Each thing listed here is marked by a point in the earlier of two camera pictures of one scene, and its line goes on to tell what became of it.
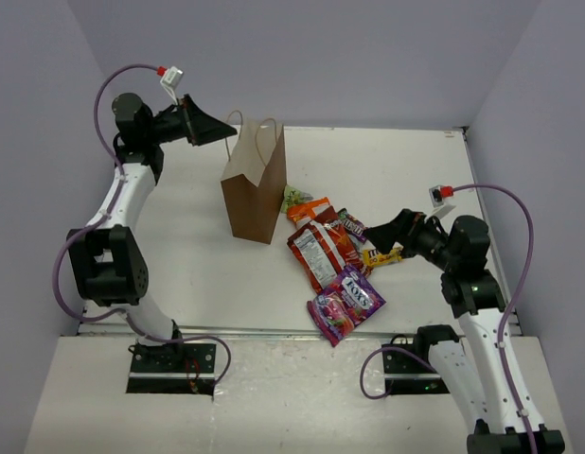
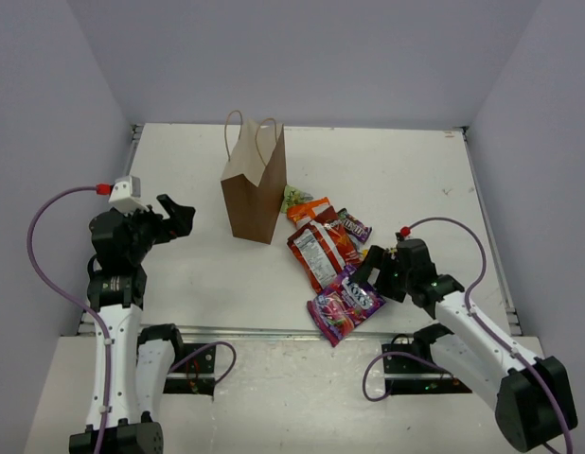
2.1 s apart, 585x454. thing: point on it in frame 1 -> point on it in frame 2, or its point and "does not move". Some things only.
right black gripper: x=384 y=235 -> x=372 y=258
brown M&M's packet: x=351 y=225 does not move
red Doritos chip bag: x=323 y=249 does not move
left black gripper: x=189 y=122 -> x=156 y=223
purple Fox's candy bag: x=345 y=303 does not move
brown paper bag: x=255 y=183 does not move
